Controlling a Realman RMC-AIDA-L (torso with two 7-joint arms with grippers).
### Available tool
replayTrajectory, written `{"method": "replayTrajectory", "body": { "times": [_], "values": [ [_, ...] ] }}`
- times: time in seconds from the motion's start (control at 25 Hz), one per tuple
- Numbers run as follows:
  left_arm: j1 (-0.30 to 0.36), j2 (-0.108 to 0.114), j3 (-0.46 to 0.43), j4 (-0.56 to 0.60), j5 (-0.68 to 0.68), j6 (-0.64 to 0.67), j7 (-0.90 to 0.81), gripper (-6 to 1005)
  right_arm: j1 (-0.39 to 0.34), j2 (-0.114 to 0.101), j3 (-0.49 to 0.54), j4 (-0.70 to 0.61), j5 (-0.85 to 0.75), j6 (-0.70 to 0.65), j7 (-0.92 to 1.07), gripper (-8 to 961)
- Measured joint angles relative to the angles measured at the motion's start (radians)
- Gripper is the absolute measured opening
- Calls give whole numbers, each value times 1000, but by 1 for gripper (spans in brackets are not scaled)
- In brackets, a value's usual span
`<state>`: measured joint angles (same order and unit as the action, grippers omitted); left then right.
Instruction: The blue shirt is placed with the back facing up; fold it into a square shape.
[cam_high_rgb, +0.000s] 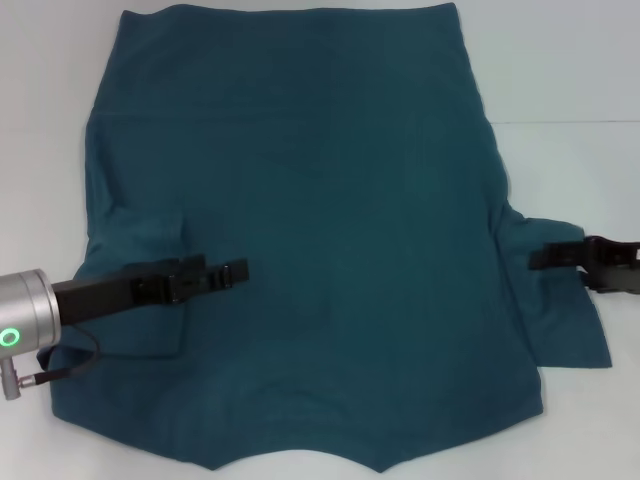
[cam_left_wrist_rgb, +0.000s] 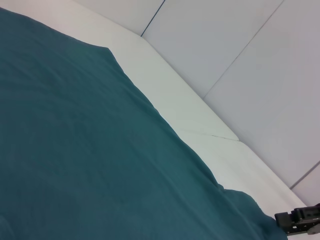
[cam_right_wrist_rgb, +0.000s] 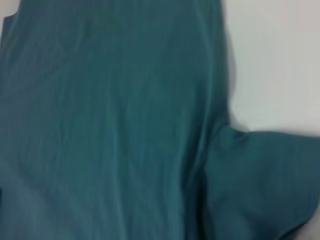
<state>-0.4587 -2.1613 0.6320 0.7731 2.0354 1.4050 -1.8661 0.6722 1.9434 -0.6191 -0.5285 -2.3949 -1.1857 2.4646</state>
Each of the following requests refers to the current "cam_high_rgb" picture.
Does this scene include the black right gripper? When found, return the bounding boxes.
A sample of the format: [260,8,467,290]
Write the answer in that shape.
[529,235,640,294]

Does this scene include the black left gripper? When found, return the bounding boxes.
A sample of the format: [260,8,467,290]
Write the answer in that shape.
[51,254,251,327]

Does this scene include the blue t-shirt with white print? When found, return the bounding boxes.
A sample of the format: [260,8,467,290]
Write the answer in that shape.
[47,2,614,474]

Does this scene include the left arm cable with plug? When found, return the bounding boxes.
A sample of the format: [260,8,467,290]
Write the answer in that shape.
[0,329,99,402]

